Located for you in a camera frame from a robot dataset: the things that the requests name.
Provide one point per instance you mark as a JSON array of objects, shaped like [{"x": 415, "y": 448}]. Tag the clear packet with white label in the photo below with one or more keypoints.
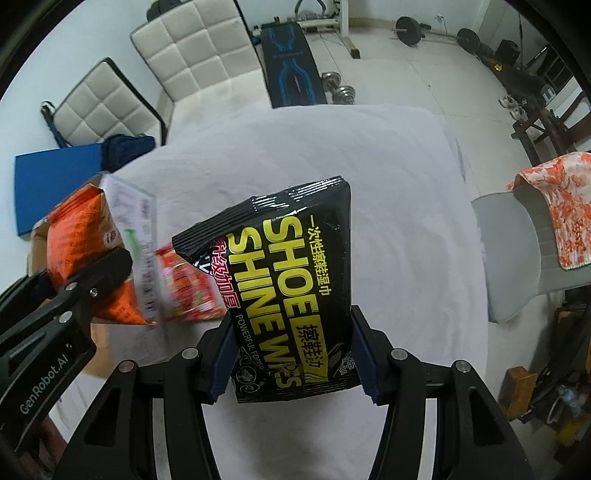
[{"x": 138, "y": 240}]

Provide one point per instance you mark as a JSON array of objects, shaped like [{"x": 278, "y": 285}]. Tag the brown cardboard box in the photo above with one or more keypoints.
[{"x": 39, "y": 244}]

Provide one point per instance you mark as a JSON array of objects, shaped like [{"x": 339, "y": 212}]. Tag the orange floral towel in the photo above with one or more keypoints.
[{"x": 568, "y": 207}]

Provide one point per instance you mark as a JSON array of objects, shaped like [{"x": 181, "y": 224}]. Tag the wooden block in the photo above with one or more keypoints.
[{"x": 517, "y": 392}]

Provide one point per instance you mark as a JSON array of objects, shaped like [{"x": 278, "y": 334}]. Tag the black shoe wipes packet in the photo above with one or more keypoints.
[{"x": 286, "y": 277}]

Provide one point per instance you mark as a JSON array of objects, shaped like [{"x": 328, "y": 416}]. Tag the black and blue weight bench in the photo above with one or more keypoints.
[{"x": 291, "y": 64}]

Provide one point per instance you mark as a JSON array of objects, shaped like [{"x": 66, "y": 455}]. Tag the blue foam mat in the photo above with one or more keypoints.
[{"x": 51, "y": 184}]

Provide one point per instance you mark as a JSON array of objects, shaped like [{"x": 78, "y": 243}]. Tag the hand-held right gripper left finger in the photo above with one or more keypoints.
[{"x": 217, "y": 369}]

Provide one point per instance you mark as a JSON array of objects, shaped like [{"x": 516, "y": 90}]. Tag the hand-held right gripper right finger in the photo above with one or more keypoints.
[{"x": 365, "y": 364}]

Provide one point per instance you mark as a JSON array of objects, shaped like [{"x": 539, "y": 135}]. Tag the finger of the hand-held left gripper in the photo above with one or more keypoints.
[
  {"x": 99, "y": 281},
  {"x": 27, "y": 295}
]

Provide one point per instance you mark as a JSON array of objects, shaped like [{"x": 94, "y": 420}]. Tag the red snack packet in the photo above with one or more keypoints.
[{"x": 189, "y": 290}]

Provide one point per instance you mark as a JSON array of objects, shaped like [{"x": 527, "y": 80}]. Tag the dark clutter pile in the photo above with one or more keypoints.
[{"x": 558, "y": 387}]

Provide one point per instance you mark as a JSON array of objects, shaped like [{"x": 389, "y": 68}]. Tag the dark blue knitted cloth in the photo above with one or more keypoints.
[{"x": 127, "y": 150}]

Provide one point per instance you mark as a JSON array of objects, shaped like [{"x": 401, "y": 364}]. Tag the dark wooden table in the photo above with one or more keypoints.
[{"x": 526, "y": 83}]

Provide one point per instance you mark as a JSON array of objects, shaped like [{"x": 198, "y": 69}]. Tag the orange snack packet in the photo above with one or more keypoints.
[{"x": 78, "y": 230}]

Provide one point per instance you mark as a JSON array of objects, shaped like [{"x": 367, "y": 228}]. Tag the chrome dumbbell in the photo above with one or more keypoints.
[{"x": 340, "y": 90}]

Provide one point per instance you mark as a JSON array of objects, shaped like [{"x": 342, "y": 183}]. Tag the large white quilted chair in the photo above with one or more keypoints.
[{"x": 194, "y": 50}]

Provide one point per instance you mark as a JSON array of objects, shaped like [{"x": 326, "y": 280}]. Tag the small white quilted chair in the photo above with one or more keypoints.
[{"x": 97, "y": 106}]

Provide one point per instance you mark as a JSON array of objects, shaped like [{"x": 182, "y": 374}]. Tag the small white object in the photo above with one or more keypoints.
[
  {"x": 518, "y": 111},
  {"x": 507, "y": 101}
]

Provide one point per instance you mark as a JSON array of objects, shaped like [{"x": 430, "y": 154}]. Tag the white tablecloth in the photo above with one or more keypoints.
[{"x": 323, "y": 147}]

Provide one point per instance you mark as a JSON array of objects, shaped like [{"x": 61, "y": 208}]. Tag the grey chair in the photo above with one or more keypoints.
[{"x": 508, "y": 240}]

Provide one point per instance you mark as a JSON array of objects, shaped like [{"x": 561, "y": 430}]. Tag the barbell with black plates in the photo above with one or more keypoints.
[{"x": 410, "y": 30}]

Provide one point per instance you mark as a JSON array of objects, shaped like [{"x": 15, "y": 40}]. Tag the white exercise machine frame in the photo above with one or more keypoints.
[{"x": 344, "y": 27}]

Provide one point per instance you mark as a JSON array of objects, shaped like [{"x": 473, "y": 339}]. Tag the black box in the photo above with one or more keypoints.
[{"x": 508, "y": 50}]

